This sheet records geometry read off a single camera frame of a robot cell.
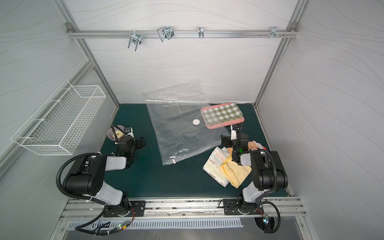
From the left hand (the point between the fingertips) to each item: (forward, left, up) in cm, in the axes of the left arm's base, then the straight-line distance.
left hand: (135, 137), depth 94 cm
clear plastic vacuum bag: (+12, -27, -5) cm, 30 cm away
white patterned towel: (-16, -49, -4) cm, 52 cm away
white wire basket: (-10, +25, +25) cm, 37 cm away
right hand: (+4, -61, 0) cm, 61 cm away
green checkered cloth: (+27, -59, -6) cm, 65 cm away
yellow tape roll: (+5, +14, -3) cm, 15 cm away
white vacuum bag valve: (+17, -39, -4) cm, 42 cm away
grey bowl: (+2, +18, -1) cm, 18 cm away
